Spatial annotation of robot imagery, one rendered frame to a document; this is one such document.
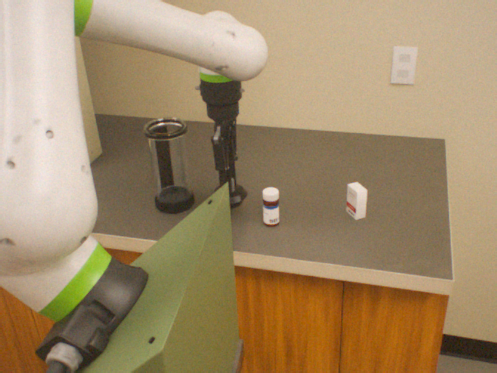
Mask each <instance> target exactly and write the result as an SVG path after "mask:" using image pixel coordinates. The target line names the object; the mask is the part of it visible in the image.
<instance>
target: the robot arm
mask: <svg viewBox="0 0 497 373"><path fill-rule="evenodd" d="M75 36H78V37H83V38H90V40H96V41H104V42H109V43H114V44H122V45H126V46H127V47H134V48H138V49H142V50H148V51H152V52H155V53H161V55H165V56H170V57H173V58H177V59H180V60H183V61H187V62H190V64H194V65H197V66H199V68H200V82H201V83H200V86H195V89H196V90H200V95H201V96H202V99H203V101H204V102H206V112H207V117H208V118H210V119H212V120H213V121H214V122H215V123H214V133H215V135H212V136H211V141H212V146H213V153H214V164H215V169H216V170H218V174H219V185H220V188H221V187H222V186H223V185H224V184H226V182H227V181H228V185H229V193H232V192H233V191H232V179H234V186H236V185H237V182H236V170H235V161H234V160H236V161H237V157H235V155H236V154H237V132H236V123H237V116H238V114H239V102H238V101H239V100H240V99H241V98H242V93H243V92H245V90H244V89H242V88H241V81H248V80H250V79H253V78H255V77H257V76H258V75H259V74H261V71H262V70H263V68H264V67H266V64H267V61H268V46H267V44H266V40H265V39H264V38H263V37H262V35H261V34H260V33H259V32H258V30H256V29H254V28H252V27H249V26H246V25H244V24H241V23H240V22H238V20H237V19H236V18H235V17H234V16H231V15H229V14H228V13H224V11H219V10H215V11H210V12H208V13H207V14H205V15H204V16H202V15H198V14H196V13H194V12H190V11H188V10H184V9H181V8H178V7H175V6H172V5H169V4H167V3H166V2H163V1H159V0H0V286H1V287H2V288H3V289H5V290H6V291H8V292H10V293H11V295H13V296H14V297H15V298H17V299H19V300H20V301H21V302H23V303H25V305H26V306H29V307H30V308H31V309H32V310H33V311H35V312H37V313H39V314H41V315H42V316H43V315H45V317H48V318H50V319H51V320H54V321H55V324H53V327H52V328H51V330H50V331H49V332H48V334H47V336H46V337H45V338H44V339H43V341H42V342H41V345H40V346H39V347H38V348H37V349H36V351H35V354H36V355H37V356H38V357H39V358H41V359H42V360H43V361H44V362H46V364H47V366H48V367H49V368H48V369H47V372H46V373H73V372H74V371H77V370H78V369H80V368H81V367H83V365H86V364H88V363H89V362H90V361H92V360H94V357H96V356H97V355H99V354H100V353H102V352H103V351H104V348H105V346H106V345H107V343H108V341H109V340H108V337H109V336H110V335H111V334H112V333H113V331H114V330H115V329H116V328H117V327H118V326H119V325H120V324H121V323H122V320H123V319H124V318H125V317H126V316H127V315H128V314H129V312H130V310H131V309H132V307H133V306H134V305H135V302H136V301H138V299H139V297H140V296H141V294H142V291H143V289H144V287H145V286H146V285H147V281H148V278H149V274H148V273H147V272H146V271H145V270H144V269H142V268H141V267H138V266H130V265H128V264H125V263H121V262H120V261H118V259H116V258H114V257H113V256H111V255H110V254H109V253H108V252H107V251H106V250H104V248H103V247H102V245H101V244H100V243H99V242H98V241H97V240H96V239H95V238H93V236H91V234H90V233H91V232H92V230H93V227H94V225H95V223H96V220H97V215H98V199H97V195H96V191H95V185H94V184H93V179H92V172H91V168H90V164H89V156H88V150H87V142H86V136H84V126H83V121H82V114H81V102H80V94H79V86H78V78H77V67H76V56H75Z"/></svg>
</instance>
